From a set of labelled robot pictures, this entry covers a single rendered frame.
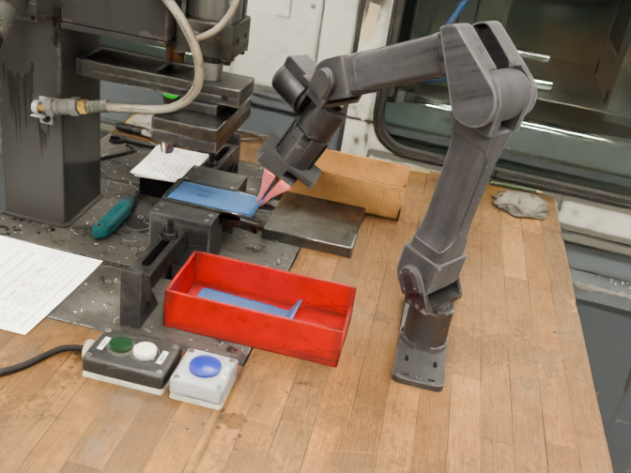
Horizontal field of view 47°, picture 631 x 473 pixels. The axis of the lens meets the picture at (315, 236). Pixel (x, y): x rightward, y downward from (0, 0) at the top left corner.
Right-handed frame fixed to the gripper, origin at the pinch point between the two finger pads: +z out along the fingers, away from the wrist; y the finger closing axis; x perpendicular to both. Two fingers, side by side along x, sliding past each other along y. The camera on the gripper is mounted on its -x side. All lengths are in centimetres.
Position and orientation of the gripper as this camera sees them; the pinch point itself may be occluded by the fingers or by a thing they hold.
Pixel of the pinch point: (261, 200)
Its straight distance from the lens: 117.8
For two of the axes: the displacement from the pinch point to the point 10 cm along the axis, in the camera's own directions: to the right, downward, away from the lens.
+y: -8.0, -5.9, -1.0
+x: -1.9, 4.1, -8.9
